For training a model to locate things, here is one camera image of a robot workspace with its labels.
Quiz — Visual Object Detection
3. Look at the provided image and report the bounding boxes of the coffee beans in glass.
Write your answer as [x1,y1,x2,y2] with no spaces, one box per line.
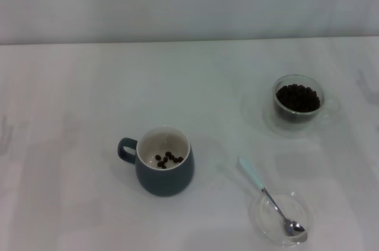
[274,83,322,124]

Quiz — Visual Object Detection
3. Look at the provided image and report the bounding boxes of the clear glass cup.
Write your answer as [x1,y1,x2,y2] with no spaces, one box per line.
[272,74,340,130]

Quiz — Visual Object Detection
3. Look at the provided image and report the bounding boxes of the clear glass saucer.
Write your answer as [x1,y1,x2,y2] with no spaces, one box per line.
[262,96,341,139]

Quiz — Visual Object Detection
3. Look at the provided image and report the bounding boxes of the blue-handled metal spoon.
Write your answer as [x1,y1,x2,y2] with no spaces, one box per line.
[237,156,306,237]

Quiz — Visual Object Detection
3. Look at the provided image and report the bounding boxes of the dark blue ceramic mug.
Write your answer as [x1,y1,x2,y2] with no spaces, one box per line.
[117,126,195,197]

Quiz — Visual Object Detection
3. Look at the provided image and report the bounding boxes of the coffee beans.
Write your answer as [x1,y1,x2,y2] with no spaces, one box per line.
[155,151,184,170]
[274,83,322,124]

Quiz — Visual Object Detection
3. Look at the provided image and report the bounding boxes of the small clear glass dish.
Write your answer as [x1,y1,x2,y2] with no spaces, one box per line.
[250,191,314,248]

